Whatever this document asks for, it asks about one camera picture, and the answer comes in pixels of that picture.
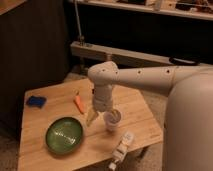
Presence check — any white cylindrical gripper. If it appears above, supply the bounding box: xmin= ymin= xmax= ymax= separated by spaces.
xmin=86 ymin=85 xmax=120 ymax=126

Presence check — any white ceramic cup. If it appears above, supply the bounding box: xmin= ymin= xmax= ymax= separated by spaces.
xmin=103 ymin=111 xmax=121 ymax=131

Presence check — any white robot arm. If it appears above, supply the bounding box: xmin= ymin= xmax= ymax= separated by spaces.
xmin=88 ymin=61 xmax=213 ymax=171

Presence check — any white spray bottle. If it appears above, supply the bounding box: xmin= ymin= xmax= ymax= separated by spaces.
xmin=108 ymin=131 xmax=134 ymax=171

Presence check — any orange carrot toy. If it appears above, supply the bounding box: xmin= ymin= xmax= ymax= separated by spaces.
xmin=74 ymin=95 xmax=85 ymax=114

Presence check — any green glass bowl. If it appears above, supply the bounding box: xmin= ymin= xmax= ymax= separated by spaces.
xmin=45 ymin=117 xmax=84 ymax=155

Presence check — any blue sponge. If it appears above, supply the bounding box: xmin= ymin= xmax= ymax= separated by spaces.
xmin=26 ymin=96 xmax=46 ymax=108

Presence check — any metal vertical pole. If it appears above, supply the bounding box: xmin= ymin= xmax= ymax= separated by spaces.
xmin=73 ymin=0 xmax=84 ymax=46

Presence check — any cluttered white shelf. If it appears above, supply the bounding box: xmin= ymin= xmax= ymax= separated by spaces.
xmin=68 ymin=0 xmax=213 ymax=22

